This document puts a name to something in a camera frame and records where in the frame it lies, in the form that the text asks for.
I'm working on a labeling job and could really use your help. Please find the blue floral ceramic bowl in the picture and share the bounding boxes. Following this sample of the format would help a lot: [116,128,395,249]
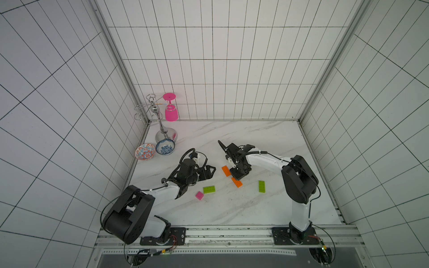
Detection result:
[155,138,175,155]

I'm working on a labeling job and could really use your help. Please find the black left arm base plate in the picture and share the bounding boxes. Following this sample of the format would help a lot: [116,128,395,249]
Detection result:
[140,227,187,247]

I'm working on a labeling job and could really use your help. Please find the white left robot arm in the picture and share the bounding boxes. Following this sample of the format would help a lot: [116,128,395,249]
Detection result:
[100,148,216,245]

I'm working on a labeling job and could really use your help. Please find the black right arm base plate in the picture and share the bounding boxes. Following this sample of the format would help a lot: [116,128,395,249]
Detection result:
[271,226,320,246]

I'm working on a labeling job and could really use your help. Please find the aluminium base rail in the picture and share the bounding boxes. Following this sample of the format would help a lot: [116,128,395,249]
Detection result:
[95,225,364,256]

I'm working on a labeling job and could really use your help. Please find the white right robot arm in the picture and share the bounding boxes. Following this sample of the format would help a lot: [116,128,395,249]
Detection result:
[219,141,318,235]

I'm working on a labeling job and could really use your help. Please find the green lego brick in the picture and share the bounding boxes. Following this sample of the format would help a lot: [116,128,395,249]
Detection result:
[203,185,216,194]
[258,180,266,193]

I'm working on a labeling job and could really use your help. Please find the pink wine glass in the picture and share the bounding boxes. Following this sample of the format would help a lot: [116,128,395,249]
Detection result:
[163,93,179,122]

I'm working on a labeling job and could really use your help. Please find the orange lego brick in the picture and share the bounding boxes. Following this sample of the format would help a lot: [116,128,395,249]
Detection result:
[231,177,242,188]
[222,165,231,177]

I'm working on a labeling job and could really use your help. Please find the chrome glass holder stand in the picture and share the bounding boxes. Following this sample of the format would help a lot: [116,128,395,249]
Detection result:
[134,94,178,142]

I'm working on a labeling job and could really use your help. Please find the pink square lego brick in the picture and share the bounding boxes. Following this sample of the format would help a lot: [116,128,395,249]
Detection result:
[195,192,204,201]

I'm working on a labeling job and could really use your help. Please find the orange patterned ceramic bowl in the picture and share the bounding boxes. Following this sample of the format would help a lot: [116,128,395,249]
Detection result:
[135,143,156,161]

